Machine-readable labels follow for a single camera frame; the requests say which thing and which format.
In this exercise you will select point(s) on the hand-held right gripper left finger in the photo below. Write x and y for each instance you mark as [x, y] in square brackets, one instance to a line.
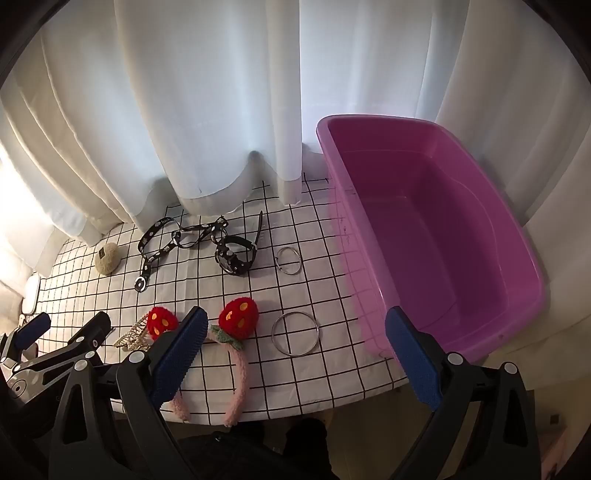
[178, 355]

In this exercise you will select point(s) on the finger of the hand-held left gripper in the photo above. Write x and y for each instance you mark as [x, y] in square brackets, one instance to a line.
[32, 328]
[92, 333]

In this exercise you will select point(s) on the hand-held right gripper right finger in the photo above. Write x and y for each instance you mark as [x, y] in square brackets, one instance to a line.
[413, 355]

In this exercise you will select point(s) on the red object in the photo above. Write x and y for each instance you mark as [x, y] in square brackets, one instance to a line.
[238, 316]

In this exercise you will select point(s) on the fluffy beige pouch with label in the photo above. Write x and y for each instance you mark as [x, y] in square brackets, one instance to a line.
[107, 261]

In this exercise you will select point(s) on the purple plastic basin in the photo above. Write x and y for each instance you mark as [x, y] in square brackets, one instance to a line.
[438, 230]

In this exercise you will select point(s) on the small thin silver hoop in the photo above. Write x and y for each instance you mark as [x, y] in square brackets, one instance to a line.
[295, 272]

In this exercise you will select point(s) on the white plastic device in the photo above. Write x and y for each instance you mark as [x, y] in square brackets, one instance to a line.
[31, 293]

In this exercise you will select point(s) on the gold claw hair clip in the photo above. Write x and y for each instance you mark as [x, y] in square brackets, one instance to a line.
[134, 339]

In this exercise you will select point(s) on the large silver bangle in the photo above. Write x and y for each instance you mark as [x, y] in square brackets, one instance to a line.
[273, 334]

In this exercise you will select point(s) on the black grid white tablecloth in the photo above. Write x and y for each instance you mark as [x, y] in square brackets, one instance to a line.
[323, 300]

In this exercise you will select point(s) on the black leather buckle cuff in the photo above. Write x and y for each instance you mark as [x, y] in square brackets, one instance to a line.
[231, 256]

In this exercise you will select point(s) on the white sheer curtain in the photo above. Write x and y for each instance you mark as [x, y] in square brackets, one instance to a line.
[207, 92]

